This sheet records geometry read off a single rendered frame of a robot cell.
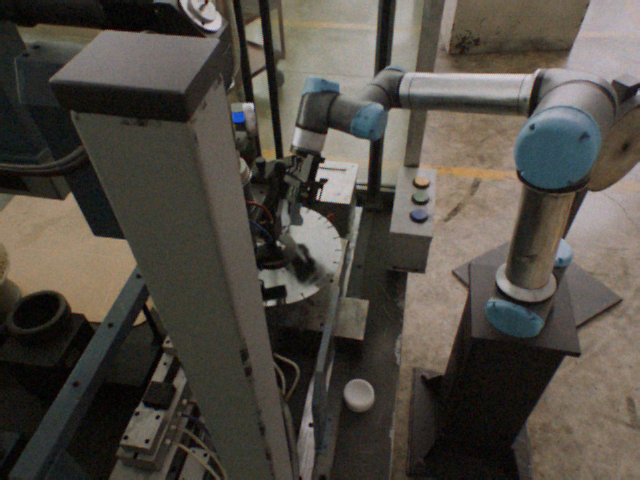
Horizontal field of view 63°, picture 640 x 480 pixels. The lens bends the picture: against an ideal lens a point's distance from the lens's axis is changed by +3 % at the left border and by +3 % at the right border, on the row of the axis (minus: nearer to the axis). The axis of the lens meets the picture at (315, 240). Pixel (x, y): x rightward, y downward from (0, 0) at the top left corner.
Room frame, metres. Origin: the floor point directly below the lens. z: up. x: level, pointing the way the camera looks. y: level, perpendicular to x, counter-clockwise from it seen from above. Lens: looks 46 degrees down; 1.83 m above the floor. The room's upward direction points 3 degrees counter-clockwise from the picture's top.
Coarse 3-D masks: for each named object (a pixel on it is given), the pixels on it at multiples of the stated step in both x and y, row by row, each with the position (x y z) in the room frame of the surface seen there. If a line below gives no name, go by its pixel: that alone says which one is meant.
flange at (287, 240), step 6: (282, 240) 0.84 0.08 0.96; (288, 240) 0.84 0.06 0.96; (264, 246) 0.81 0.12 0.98; (288, 246) 0.82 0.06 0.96; (294, 246) 0.82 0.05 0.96; (288, 252) 0.80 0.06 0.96; (294, 252) 0.80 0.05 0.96; (288, 258) 0.78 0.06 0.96; (264, 264) 0.77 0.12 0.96; (270, 264) 0.77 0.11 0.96; (276, 264) 0.77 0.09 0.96; (282, 264) 0.77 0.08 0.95
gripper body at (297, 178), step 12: (300, 156) 0.90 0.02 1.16; (312, 156) 0.88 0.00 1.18; (300, 168) 0.89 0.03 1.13; (312, 168) 0.88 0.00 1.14; (288, 180) 0.87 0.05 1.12; (300, 180) 0.86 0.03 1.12; (312, 180) 0.86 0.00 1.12; (288, 192) 0.87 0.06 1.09; (300, 192) 0.85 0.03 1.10; (312, 192) 0.86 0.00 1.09; (312, 204) 0.85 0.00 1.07
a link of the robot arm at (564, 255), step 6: (564, 246) 0.77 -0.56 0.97; (570, 246) 0.77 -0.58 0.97; (558, 252) 0.75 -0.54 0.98; (564, 252) 0.75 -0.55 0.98; (570, 252) 0.75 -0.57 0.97; (558, 258) 0.73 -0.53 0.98; (564, 258) 0.73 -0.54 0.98; (570, 258) 0.74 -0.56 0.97; (558, 264) 0.72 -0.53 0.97; (564, 264) 0.72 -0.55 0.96; (552, 270) 0.71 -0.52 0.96; (558, 270) 0.72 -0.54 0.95; (564, 270) 0.73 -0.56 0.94; (558, 276) 0.71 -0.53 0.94; (558, 282) 0.70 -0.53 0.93
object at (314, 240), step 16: (304, 208) 0.96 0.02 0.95; (304, 224) 0.90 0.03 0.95; (320, 224) 0.90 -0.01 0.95; (304, 240) 0.85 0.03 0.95; (320, 240) 0.84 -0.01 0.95; (336, 240) 0.84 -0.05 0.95; (304, 256) 0.79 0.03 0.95; (320, 256) 0.79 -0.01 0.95; (336, 256) 0.79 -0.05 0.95; (272, 272) 0.75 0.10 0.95; (288, 272) 0.75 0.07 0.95; (304, 272) 0.75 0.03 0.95; (320, 272) 0.74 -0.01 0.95; (272, 288) 0.70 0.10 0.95; (288, 288) 0.70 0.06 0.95; (304, 288) 0.70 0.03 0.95; (320, 288) 0.70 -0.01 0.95; (272, 304) 0.66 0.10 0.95
